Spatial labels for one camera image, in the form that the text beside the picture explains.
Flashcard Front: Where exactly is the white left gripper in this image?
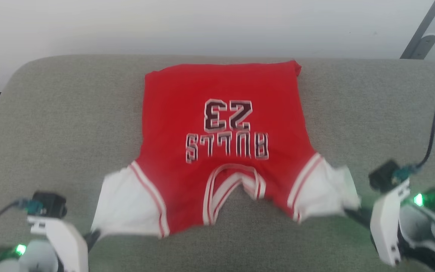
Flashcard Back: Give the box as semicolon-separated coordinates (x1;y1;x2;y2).
28;216;101;272

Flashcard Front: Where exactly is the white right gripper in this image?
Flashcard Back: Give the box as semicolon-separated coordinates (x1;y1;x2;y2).
344;179;410;267

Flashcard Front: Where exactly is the red white basketball jersey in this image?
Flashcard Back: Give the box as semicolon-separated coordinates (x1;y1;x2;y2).
91;60;361;239

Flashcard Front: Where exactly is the grey fabric sofa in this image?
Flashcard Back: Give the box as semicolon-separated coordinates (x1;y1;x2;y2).
0;55;435;272

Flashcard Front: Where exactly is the grey metal bar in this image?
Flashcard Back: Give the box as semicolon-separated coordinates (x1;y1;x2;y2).
400;0;435;60

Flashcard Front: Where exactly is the left camera cable teal plug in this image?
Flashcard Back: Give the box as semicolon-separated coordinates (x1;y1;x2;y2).
0;198;44;235

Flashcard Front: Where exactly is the camera cable teal plug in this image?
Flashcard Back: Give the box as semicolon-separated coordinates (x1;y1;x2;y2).
0;198;44;235
393;77;435;182

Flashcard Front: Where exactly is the right camera cable teal plug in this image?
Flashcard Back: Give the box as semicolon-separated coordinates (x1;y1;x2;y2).
393;77;435;182

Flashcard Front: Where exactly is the grey rounded bracket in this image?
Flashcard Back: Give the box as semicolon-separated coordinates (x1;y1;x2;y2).
410;34;435;60

